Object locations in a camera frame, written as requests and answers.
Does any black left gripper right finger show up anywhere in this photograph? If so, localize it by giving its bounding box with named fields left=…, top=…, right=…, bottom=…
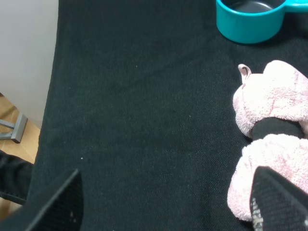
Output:
left=250, top=167, right=308, bottom=231

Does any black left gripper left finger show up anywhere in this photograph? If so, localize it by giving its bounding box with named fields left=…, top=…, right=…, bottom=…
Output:
left=0, top=169, right=84, bottom=231

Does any pink towel with black band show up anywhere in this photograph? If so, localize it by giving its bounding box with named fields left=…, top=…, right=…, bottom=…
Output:
left=227, top=60, right=308, bottom=221

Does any grey metal table leg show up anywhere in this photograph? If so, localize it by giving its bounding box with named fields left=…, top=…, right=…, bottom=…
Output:
left=0, top=113, right=27, bottom=143

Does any black tablecloth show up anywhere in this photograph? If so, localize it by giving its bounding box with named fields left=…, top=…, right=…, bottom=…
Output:
left=28, top=0, right=308, bottom=231

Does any teal saucepan with handle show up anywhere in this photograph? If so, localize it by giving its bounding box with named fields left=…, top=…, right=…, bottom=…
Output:
left=216, top=0, right=308, bottom=44

